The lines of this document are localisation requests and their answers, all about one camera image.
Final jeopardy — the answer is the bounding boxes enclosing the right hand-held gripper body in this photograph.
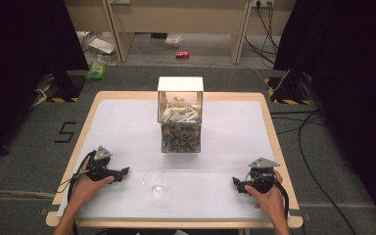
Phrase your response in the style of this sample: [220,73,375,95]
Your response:
[244,157,281,194]

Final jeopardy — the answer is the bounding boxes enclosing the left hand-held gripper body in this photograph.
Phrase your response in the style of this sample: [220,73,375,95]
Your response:
[85,145,119,183]

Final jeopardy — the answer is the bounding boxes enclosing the person's right hand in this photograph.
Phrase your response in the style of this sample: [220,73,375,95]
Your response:
[244,168,287,226]

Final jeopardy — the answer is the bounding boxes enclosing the person's left hand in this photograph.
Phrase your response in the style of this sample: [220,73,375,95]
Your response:
[69,159,116,210]

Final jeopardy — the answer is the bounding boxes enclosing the white table mat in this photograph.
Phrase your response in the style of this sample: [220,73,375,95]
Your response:
[57,98,290,220]

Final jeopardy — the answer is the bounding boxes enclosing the wooden table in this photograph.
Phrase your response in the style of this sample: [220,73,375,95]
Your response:
[45,91,305,229]

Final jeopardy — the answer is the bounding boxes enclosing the pile of dark packets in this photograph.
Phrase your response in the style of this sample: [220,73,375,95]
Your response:
[163,122,201,153]

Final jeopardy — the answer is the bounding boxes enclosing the clear two-tier storage box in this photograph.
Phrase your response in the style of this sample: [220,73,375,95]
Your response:
[157,75,205,154]

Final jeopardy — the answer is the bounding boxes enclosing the pile of white packets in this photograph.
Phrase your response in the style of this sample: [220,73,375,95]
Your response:
[161,96,200,123]

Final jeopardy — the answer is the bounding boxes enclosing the black stand base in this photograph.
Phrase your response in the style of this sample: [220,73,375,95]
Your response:
[35,70,86,104]
[263,72,312,106]

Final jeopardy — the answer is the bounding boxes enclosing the green plastic bag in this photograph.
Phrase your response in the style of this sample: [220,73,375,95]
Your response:
[85,60,108,81]

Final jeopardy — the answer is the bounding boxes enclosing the black curtain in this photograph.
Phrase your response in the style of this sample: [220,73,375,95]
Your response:
[0,0,90,167]
[273,0,376,234]

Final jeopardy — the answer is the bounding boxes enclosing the clear plastic wrapping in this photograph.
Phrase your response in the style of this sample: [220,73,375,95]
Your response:
[76,30,120,67]

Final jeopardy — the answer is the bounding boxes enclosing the white packet on floor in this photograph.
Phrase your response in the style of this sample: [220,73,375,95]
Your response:
[164,34,184,49]

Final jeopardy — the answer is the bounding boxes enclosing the wooden desk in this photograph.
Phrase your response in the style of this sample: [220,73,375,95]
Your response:
[63,0,297,65]

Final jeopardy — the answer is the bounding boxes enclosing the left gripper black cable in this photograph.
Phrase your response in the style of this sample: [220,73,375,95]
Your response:
[58,150,96,235]

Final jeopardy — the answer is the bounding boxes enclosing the black floor cables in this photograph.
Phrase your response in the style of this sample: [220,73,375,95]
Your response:
[244,3,360,235]

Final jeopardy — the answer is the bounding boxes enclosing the white wall socket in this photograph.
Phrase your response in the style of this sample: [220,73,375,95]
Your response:
[252,0,275,8]

